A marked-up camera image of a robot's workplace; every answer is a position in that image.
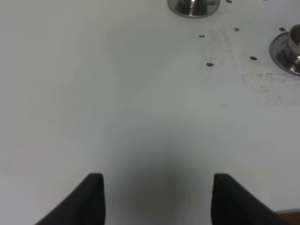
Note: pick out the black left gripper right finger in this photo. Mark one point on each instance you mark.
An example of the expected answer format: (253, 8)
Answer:
(232, 204)

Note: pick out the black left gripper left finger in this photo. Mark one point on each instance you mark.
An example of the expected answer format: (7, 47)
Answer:
(84, 206)

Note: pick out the near steel saucer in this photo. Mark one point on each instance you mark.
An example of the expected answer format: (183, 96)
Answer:
(277, 54)

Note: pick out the steel saucer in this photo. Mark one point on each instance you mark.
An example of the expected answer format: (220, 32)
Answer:
(211, 8)
(277, 54)

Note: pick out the near steel teacup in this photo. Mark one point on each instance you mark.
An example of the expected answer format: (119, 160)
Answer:
(292, 49)

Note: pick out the steel teacup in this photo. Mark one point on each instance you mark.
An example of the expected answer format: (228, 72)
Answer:
(192, 4)
(292, 49)

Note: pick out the far steel saucer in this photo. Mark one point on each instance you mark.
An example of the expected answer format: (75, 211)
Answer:
(211, 8)

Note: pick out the far steel teacup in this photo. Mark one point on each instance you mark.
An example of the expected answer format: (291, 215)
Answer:
(192, 4)

